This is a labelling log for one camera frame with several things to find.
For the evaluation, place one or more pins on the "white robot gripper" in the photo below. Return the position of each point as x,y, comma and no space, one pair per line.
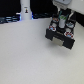
63,4

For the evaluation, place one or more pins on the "black equipment with blue light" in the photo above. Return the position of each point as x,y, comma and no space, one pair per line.
9,19

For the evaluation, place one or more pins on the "black kcup holder drawer box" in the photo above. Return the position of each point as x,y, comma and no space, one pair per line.
58,36

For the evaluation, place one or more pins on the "green lid kcup pod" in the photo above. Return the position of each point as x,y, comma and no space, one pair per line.
62,21

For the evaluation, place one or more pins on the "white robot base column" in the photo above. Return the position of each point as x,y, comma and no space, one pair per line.
26,13

